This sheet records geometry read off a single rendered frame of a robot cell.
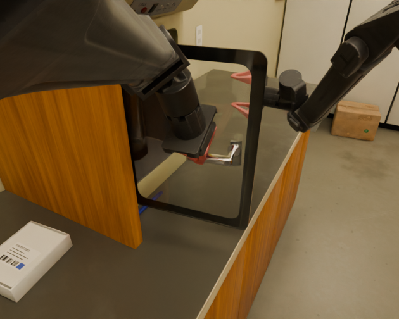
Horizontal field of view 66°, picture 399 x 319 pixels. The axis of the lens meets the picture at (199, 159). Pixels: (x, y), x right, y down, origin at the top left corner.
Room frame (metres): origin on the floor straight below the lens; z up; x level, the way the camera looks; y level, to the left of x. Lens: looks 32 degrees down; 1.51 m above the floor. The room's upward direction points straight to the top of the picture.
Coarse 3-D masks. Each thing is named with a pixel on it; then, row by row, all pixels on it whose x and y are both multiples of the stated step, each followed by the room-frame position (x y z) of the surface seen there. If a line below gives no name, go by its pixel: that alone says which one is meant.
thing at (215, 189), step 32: (192, 64) 0.55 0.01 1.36; (224, 64) 0.53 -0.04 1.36; (256, 64) 0.51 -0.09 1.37; (128, 96) 0.59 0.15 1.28; (224, 96) 0.53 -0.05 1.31; (256, 96) 0.51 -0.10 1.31; (128, 128) 0.60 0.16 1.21; (160, 128) 0.57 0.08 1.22; (224, 128) 0.52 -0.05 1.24; (256, 128) 0.50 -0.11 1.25; (160, 160) 0.57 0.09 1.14; (160, 192) 0.57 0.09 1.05; (192, 192) 0.55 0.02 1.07; (224, 192) 0.52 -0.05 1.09; (224, 224) 0.52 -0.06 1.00
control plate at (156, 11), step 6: (138, 0) 0.62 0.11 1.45; (144, 0) 0.63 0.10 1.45; (150, 0) 0.65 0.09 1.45; (156, 0) 0.67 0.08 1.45; (162, 0) 0.69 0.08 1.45; (168, 0) 0.72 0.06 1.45; (174, 0) 0.74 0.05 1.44; (180, 0) 0.77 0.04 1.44; (132, 6) 0.62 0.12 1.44; (138, 6) 0.63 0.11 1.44; (144, 6) 0.65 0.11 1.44; (150, 6) 0.67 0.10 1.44; (156, 6) 0.70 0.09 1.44; (174, 6) 0.77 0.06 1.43; (138, 12) 0.65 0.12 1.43; (156, 12) 0.72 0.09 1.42; (162, 12) 0.74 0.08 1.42
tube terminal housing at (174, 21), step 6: (180, 12) 0.88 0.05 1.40; (156, 18) 0.78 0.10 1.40; (162, 18) 0.80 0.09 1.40; (168, 18) 0.83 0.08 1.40; (174, 18) 0.85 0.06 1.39; (180, 18) 0.88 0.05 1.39; (156, 24) 0.78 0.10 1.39; (162, 24) 0.80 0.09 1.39; (168, 24) 0.83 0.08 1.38; (174, 24) 0.85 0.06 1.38; (180, 24) 0.88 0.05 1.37; (168, 30) 0.88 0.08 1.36; (174, 30) 0.90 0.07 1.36; (180, 30) 0.88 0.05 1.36; (174, 36) 0.90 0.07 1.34; (180, 36) 0.88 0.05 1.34; (180, 42) 0.88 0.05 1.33; (138, 204) 0.65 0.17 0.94
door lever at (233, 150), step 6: (228, 150) 0.52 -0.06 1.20; (234, 150) 0.51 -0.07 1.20; (210, 156) 0.48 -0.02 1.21; (216, 156) 0.48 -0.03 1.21; (222, 156) 0.48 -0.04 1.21; (228, 156) 0.48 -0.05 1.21; (204, 162) 0.49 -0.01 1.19; (210, 162) 0.48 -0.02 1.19; (216, 162) 0.48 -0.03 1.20; (222, 162) 0.47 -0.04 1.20; (228, 162) 0.47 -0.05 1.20
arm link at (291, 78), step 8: (288, 72) 0.79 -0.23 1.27; (296, 72) 0.78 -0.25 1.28; (280, 80) 0.77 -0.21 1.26; (288, 80) 0.76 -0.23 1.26; (296, 80) 0.76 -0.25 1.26; (280, 88) 0.78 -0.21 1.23; (288, 88) 0.75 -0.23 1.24; (296, 88) 0.74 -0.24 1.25; (304, 88) 0.75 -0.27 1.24; (288, 96) 0.77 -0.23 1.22; (296, 96) 0.74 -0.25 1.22; (304, 96) 0.76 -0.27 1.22; (296, 104) 0.76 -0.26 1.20; (288, 120) 0.78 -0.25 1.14; (296, 120) 0.74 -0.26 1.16; (296, 128) 0.73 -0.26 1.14
